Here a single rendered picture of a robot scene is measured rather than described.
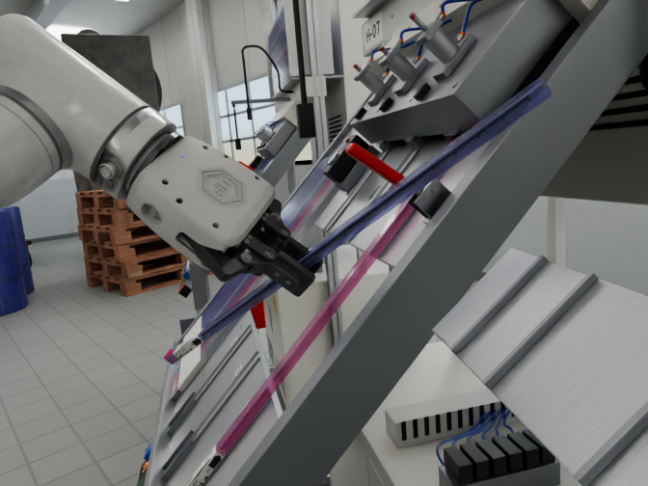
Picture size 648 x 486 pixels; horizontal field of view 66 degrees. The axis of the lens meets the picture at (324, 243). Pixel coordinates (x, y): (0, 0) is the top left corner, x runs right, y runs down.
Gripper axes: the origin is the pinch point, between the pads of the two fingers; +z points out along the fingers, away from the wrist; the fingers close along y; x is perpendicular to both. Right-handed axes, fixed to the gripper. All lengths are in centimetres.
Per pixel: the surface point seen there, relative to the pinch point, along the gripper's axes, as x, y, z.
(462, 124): -14.3, 15.9, 5.6
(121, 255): 350, 247, -93
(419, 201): -10.0, 6.1, 5.6
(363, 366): -0.3, -5.4, 9.5
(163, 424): 41.4, 0.1, 0.7
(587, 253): 92, 271, 180
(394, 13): -5, 66, -8
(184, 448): 29.9, -6.2, 3.6
